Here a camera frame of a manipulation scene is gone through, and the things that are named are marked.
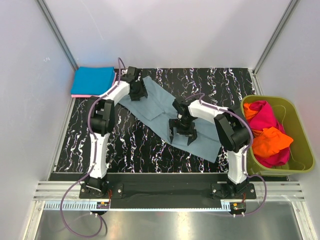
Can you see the left aluminium frame post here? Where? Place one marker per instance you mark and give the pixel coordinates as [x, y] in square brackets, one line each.
[57, 33]

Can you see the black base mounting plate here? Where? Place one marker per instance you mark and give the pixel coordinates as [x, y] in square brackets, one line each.
[208, 185]

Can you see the black marble pattern mat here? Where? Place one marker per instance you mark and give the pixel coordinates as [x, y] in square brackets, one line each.
[133, 148]

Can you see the olive green plastic bin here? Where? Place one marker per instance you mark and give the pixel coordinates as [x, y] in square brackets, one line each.
[301, 159]

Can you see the folded blue t shirt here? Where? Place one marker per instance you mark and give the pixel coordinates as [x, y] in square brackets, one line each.
[93, 70]

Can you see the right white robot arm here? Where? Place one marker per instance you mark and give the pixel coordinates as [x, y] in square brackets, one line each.
[233, 133]

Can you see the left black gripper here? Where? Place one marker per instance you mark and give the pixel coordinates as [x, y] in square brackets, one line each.
[143, 92]

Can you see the grey blue t shirt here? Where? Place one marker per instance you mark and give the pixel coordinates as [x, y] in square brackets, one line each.
[155, 112]

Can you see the aluminium front rail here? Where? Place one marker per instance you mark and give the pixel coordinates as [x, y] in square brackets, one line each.
[55, 195]

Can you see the magenta t shirt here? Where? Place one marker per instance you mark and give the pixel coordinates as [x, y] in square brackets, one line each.
[265, 117]

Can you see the right aluminium frame post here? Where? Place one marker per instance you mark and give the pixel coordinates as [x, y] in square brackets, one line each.
[276, 34]

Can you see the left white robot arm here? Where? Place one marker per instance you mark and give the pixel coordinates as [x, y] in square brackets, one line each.
[101, 122]

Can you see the aluminium frame post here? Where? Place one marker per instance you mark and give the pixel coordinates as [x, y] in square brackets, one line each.
[57, 33]
[276, 34]

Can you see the orange t shirt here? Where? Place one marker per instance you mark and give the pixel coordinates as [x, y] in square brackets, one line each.
[270, 142]

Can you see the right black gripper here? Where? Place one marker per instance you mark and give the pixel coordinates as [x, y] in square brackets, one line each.
[174, 123]

